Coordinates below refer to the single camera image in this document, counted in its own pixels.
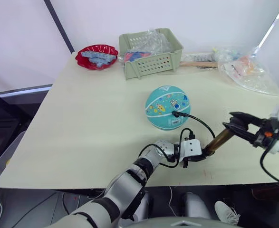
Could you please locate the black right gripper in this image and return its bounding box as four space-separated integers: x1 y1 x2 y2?
222 111 279 150

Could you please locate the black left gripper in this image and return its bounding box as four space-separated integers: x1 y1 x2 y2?
182 147 216 169

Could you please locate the bronze hand pump cylinder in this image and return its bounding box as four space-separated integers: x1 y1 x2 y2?
205 128 233 155

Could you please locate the black pump hose with needle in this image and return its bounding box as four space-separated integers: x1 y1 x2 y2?
172 110 216 139

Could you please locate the clear bag with orange items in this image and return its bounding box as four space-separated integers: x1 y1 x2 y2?
216 46 279 96

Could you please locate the white sneaker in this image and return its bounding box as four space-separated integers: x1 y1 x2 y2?
214 200 240 226

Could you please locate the teal printed basketball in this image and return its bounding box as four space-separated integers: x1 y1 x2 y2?
145 85 192 131

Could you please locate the grey rounded robot torso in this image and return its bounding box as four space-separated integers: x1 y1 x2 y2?
119 219 228 228

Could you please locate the pale green perforated basket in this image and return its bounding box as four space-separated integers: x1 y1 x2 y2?
118 28 184 81

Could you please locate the red and blue packet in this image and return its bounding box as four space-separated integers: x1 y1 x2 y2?
123 50 154 63

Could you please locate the clear crumpled plastic bag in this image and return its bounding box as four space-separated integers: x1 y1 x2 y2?
126 28 174 57

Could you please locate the short blue plastic block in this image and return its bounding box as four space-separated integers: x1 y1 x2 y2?
88 59 112 69

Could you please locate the long blue plastic block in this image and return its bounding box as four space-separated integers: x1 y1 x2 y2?
80 50 117 61

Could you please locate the red plastic bowl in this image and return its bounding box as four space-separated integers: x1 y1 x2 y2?
75 43 119 72

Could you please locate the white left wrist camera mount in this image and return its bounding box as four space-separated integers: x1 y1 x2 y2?
178 139 203 164

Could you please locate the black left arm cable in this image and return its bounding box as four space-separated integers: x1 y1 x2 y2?
138 128 196 169

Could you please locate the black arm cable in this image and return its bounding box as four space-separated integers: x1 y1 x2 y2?
260 144 279 184
138 128 196 169

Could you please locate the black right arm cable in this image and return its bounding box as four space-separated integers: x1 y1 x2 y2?
260 144 279 184

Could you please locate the white floor cable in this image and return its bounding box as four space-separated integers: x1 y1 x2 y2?
168 186 178 217

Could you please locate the wooden handled brush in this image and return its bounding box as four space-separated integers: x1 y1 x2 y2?
179 60 219 71

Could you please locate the white frame bar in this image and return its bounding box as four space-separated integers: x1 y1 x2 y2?
257 0 279 53

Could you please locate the black frame bar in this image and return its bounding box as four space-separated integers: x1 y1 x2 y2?
43 0 75 53

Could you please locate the dark metal frame beam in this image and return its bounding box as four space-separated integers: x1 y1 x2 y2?
0 86 34 124

